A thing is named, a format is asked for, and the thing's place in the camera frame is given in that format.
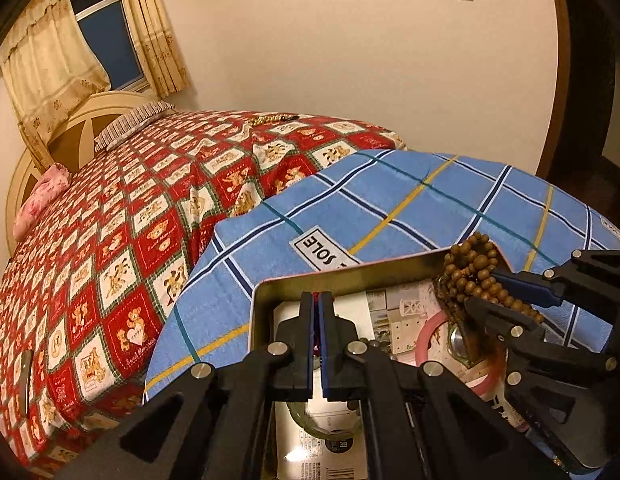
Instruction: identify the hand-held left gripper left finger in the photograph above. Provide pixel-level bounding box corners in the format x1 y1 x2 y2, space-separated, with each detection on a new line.
55 292 318 480

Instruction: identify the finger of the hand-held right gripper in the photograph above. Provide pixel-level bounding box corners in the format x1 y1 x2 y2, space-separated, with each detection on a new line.
465 297 618 386
495 250 620 307

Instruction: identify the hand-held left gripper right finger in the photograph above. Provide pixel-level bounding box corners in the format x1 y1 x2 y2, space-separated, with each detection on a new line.
320 292 566 480

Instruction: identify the brown wooden bead necklace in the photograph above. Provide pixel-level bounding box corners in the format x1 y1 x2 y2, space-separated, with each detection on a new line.
432 232 546 326

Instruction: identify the green jade bangle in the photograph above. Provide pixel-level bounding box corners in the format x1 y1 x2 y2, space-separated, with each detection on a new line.
285 400 365 443

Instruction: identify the pink bangle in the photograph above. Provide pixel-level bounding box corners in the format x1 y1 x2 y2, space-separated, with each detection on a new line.
415 310 508 406

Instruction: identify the pink metal tin box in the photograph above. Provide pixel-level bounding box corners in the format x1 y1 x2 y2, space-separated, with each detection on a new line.
247 249 536 480

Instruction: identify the printed paper leaflet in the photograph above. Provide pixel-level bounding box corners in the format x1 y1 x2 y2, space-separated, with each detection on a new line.
272 280 521 480

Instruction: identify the red patchwork bed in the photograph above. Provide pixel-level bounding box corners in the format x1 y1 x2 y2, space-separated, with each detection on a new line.
0 109 408 478

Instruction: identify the black phone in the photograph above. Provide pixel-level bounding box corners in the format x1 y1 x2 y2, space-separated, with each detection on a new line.
17 350 35 416

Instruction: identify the striped pillow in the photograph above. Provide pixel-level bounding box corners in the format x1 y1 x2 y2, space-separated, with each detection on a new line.
94 101 176 153

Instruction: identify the pink floral pillow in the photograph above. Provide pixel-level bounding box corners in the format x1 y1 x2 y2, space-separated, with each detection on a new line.
12 164 71 241

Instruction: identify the cream wooden headboard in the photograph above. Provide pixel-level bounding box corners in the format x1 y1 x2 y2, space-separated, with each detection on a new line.
5 91 156 241

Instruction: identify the narrow beige curtain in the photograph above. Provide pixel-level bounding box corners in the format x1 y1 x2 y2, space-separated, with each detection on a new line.
114 0 188 100

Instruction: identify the window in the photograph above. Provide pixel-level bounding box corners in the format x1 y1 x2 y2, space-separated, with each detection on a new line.
69 0 148 93

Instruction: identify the wide beige curtain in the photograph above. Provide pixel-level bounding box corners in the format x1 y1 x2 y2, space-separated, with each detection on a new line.
0 0 111 173

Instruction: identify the brown wooden door frame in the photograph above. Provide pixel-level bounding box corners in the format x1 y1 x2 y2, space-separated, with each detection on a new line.
535 0 578 181

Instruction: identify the small beaded string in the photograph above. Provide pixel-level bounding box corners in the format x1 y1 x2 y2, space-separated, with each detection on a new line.
246 115 300 127

